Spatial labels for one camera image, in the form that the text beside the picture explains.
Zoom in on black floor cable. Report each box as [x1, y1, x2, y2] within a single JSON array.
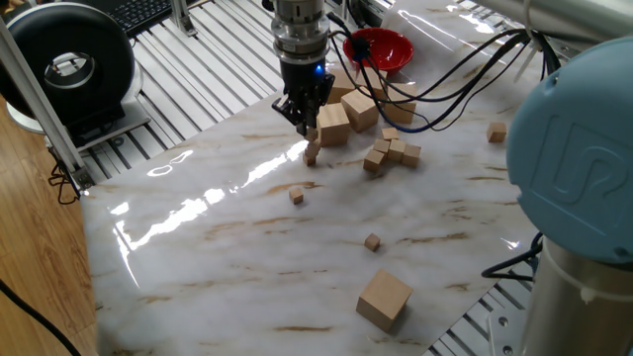
[[0, 278, 83, 356]]

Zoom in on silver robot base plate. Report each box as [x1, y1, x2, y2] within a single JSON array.
[[487, 309, 525, 356]]

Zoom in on red glossy bowl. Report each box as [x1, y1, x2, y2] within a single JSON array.
[[342, 27, 415, 74]]

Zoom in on thick black wrist cable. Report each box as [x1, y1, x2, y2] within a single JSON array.
[[325, 12, 533, 134]]

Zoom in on thin black hanging cable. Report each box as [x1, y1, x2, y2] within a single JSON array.
[[538, 51, 553, 83]]

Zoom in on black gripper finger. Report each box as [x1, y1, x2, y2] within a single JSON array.
[[306, 81, 336, 134], [271, 96, 307, 135]]

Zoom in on tangled thin black cable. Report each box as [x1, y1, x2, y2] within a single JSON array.
[[47, 155, 80, 206]]

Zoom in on black computer keyboard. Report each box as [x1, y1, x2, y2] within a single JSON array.
[[86, 0, 199, 39]]

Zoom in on silver wrist adapter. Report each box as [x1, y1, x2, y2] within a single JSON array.
[[270, 0, 331, 63]]

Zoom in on white lamp base plate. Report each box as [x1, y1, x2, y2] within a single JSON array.
[[7, 61, 152, 152]]

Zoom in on white marble pattern sheet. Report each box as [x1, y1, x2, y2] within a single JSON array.
[[78, 0, 633, 356]]

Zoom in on aluminium corner bracket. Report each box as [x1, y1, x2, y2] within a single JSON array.
[[169, 0, 199, 39]]

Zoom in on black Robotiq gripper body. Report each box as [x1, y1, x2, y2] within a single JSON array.
[[280, 57, 336, 108]]

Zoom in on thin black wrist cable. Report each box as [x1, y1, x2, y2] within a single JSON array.
[[375, 29, 528, 105]]

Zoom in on aluminium frame post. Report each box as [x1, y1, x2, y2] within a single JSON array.
[[0, 17, 96, 192]]

